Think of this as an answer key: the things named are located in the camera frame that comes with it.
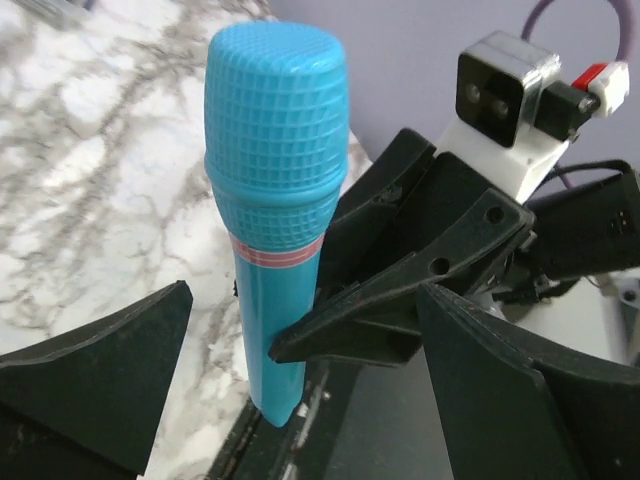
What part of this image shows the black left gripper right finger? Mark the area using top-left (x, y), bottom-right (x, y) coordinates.
top-left (416, 285), bottom-right (639, 479)

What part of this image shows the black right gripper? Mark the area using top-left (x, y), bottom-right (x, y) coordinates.
top-left (269, 128), bottom-right (533, 367)

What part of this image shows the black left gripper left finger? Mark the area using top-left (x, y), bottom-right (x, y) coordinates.
top-left (1, 281), bottom-right (193, 479)

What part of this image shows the blue microphone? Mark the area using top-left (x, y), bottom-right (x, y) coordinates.
top-left (204, 21), bottom-right (349, 427)

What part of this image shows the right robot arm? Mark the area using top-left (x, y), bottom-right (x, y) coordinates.
top-left (270, 129), bottom-right (639, 366)

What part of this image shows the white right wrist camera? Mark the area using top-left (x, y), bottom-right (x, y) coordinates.
top-left (436, 31), bottom-right (630, 203)

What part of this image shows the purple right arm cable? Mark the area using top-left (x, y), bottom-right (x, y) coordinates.
top-left (519, 0), bottom-right (640, 191)

